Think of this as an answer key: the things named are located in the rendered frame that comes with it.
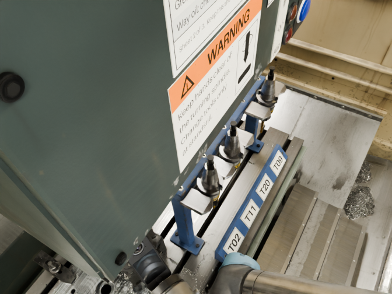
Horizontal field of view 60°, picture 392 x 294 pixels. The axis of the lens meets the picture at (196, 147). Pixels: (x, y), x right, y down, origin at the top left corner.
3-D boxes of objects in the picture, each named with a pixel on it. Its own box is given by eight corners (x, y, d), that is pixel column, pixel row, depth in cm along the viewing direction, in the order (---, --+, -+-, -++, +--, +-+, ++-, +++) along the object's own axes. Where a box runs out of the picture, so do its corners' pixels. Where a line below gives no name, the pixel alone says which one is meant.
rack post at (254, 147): (264, 143, 128) (275, 84, 104) (258, 154, 125) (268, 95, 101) (240, 133, 131) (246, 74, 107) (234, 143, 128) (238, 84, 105)
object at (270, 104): (261, 91, 102) (262, 85, 100) (280, 98, 100) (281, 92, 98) (252, 105, 99) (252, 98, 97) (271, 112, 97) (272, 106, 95)
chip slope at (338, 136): (361, 154, 156) (383, 116, 136) (307, 293, 122) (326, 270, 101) (196, 90, 187) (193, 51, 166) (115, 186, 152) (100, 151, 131)
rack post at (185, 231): (205, 241, 106) (202, 195, 82) (196, 256, 103) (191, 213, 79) (178, 226, 109) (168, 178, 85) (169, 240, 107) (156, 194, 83)
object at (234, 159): (230, 142, 91) (230, 136, 89) (248, 153, 89) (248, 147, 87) (214, 156, 88) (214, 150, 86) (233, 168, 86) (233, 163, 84)
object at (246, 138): (257, 136, 91) (257, 135, 90) (248, 150, 88) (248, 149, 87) (234, 127, 93) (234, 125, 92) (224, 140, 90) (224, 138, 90)
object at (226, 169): (238, 167, 85) (238, 164, 85) (228, 182, 83) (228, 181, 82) (214, 155, 88) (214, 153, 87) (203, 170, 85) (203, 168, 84)
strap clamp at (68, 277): (87, 284, 99) (70, 269, 87) (80, 295, 98) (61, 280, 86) (55, 262, 104) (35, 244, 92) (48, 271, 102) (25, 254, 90)
